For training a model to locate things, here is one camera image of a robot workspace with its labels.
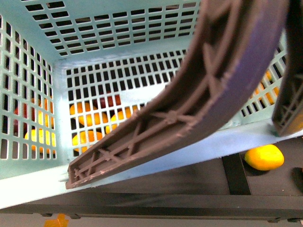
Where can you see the black shelf divider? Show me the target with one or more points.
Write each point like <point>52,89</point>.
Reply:
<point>235,175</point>

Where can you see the brown plastic basket handle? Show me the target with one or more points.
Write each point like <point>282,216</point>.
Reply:
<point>233,44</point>

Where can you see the yellow mango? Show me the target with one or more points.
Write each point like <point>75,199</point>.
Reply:
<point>86,115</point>
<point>264,158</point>

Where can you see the light teal plastic basket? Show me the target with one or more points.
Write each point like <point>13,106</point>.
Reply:
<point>55,53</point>

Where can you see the dark red mango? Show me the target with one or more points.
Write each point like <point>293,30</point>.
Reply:
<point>108,101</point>

